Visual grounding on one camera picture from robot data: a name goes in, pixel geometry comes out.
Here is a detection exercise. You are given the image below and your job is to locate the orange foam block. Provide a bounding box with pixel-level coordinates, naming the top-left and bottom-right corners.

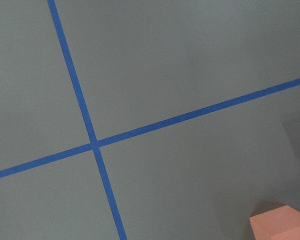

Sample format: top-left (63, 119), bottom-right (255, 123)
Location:
top-left (249, 205), bottom-right (300, 240)

